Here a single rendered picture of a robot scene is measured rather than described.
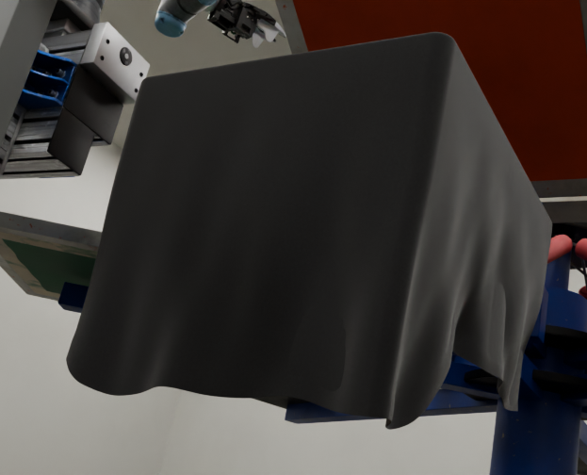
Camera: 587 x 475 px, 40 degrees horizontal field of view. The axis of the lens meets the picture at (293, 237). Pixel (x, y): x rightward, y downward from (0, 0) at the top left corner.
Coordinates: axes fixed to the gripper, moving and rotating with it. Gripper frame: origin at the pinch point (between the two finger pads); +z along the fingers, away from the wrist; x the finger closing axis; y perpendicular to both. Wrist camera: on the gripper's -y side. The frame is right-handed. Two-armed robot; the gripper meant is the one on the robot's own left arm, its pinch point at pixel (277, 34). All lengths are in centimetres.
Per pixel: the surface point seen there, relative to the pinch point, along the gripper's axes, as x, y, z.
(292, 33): 52, 29, -24
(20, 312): -364, 65, 75
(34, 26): 98, 73, -76
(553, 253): 64, 45, 50
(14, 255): -31, 77, -34
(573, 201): 83, 44, 28
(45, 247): -14, 75, -33
